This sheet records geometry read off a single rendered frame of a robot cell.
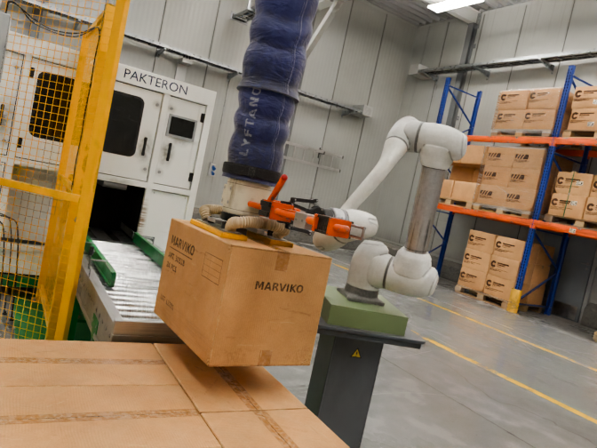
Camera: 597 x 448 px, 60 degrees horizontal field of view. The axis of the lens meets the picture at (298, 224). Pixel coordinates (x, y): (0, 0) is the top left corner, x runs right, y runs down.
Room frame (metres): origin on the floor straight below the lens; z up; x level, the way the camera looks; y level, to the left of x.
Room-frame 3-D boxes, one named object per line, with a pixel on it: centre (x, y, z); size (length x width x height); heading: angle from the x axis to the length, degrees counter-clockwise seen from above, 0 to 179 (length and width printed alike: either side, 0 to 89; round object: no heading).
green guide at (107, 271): (3.41, 1.35, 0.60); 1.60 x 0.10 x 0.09; 31
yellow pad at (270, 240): (2.02, 0.13, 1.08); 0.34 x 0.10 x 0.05; 31
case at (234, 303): (1.98, 0.18, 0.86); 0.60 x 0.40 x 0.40; 33
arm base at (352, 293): (2.42, -0.35, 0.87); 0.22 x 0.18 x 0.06; 15
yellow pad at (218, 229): (1.93, 0.29, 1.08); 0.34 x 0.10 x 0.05; 31
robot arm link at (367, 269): (2.39, -0.36, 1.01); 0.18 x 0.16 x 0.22; 68
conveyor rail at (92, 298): (3.07, 1.22, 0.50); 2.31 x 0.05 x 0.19; 31
